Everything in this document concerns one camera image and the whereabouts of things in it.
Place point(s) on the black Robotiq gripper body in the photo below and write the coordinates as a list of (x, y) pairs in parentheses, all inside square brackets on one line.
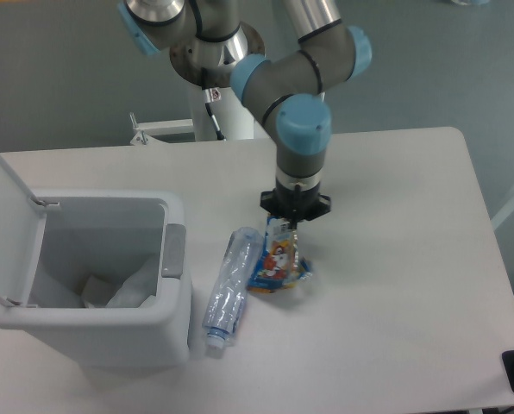
[(297, 194)]

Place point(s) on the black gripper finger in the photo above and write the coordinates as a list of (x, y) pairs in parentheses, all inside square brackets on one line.
[(273, 203), (307, 211)]

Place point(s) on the crushed clear plastic bottle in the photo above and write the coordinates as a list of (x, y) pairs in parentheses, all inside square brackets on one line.
[(228, 296)]

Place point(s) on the colourful raccoon snack bag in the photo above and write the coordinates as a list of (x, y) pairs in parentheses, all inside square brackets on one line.
[(280, 265)]

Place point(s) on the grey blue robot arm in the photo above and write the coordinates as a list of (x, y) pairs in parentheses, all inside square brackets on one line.
[(283, 96)]

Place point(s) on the white trash can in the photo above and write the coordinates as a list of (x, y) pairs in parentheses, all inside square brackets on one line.
[(109, 234)]

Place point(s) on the white trash can lid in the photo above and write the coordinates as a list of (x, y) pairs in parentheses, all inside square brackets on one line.
[(22, 226)]

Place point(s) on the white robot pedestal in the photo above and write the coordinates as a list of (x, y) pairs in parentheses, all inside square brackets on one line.
[(216, 112)]

